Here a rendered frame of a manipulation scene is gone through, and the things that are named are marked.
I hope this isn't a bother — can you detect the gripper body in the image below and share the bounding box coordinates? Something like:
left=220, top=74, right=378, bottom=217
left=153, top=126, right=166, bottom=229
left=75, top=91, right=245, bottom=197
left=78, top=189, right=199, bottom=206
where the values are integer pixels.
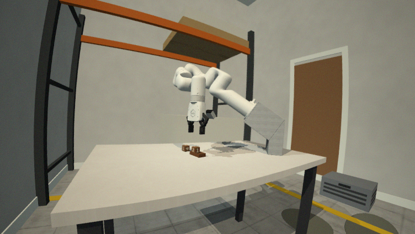
left=188, top=101, right=206, bottom=122

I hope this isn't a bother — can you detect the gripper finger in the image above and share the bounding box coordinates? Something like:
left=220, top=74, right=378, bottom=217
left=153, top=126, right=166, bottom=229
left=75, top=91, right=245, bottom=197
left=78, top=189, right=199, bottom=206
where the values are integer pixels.
left=187, top=116, right=194, bottom=132
left=199, top=113, right=209, bottom=135

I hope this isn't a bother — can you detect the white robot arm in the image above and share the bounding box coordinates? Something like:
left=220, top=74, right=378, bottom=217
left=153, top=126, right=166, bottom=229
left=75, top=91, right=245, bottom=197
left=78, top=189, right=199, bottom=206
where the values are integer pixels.
left=173, top=64, right=256, bottom=119

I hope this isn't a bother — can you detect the brown wooden cube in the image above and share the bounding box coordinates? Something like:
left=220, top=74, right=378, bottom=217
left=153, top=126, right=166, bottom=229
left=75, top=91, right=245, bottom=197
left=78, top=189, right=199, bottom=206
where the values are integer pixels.
left=191, top=146, right=200, bottom=153
left=182, top=145, right=190, bottom=152

